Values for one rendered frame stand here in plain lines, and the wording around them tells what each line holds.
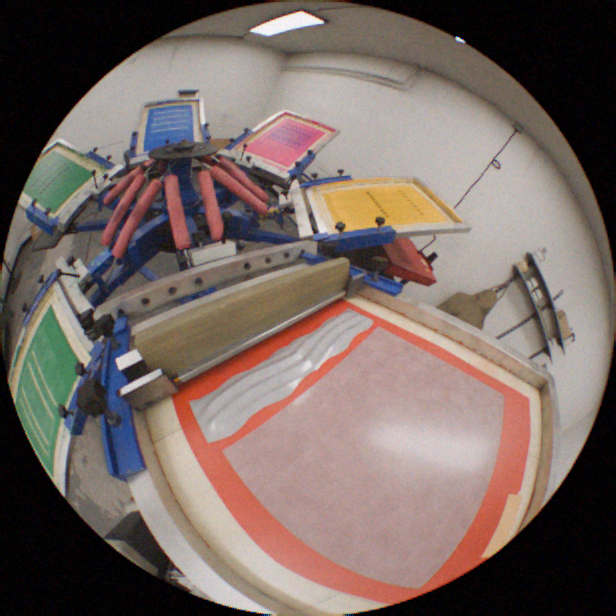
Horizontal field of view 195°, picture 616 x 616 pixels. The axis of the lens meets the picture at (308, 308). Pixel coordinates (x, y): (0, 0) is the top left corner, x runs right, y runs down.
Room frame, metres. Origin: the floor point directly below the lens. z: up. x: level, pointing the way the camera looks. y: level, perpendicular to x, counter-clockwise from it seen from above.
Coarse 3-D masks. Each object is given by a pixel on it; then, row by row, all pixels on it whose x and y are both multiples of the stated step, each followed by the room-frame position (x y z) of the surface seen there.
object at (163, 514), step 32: (160, 320) 0.02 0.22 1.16; (416, 320) 0.33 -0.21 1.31; (448, 320) 0.32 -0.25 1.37; (480, 352) 0.28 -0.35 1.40; (512, 352) 0.28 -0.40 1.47; (544, 384) 0.23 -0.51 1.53; (544, 416) 0.14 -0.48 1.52; (544, 448) 0.07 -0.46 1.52; (128, 480) -0.16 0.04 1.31; (160, 480) -0.13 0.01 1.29; (544, 480) 0.00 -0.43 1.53; (160, 512) -0.14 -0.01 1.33; (160, 544) -0.18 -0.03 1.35; (192, 544) -0.15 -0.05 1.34; (192, 576) -0.19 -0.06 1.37; (224, 576) -0.16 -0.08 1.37; (256, 608) -0.18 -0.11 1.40; (288, 608) -0.19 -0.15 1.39
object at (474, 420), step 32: (320, 320) 0.23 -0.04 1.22; (384, 320) 0.30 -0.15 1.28; (352, 352) 0.17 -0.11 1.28; (384, 352) 0.20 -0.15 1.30; (416, 352) 0.23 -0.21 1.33; (448, 352) 0.26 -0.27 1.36; (352, 384) 0.11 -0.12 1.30; (384, 384) 0.13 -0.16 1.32; (416, 384) 0.15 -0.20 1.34; (448, 384) 0.17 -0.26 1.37; (480, 384) 0.19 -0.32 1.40; (384, 416) 0.08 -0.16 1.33; (416, 416) 0.10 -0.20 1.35; (448, 416) 0.11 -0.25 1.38; (480, 416) 0.13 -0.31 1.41; (512, 416) 0.14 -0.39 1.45; (448, 448) 0.06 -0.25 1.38; (480, 448) 0.07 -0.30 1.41; (512, 448) 0.08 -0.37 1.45; (512, 480) 0.02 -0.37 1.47
